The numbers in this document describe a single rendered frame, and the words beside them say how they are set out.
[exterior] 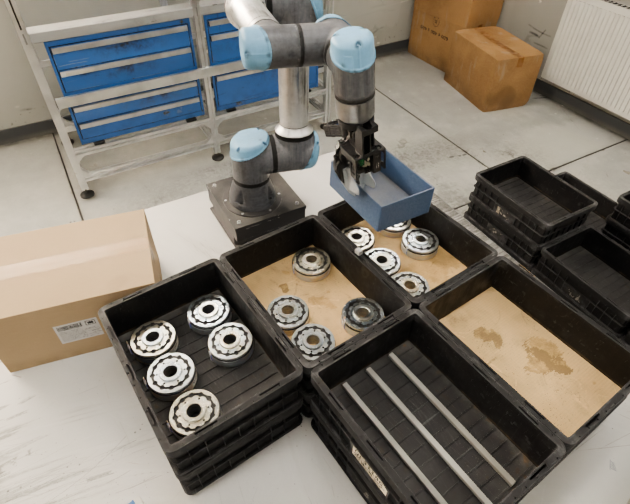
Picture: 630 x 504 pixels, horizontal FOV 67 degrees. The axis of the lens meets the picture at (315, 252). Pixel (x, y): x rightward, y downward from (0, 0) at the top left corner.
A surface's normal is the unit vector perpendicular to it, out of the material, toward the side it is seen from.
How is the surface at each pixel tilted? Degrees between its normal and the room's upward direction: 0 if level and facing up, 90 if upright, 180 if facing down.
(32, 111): 90
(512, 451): 0
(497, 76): 90
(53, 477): 0
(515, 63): 88
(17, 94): 90
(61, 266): 0
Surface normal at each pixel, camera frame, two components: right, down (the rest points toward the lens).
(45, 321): 0.33, 0.66
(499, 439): 0.01, -0.71
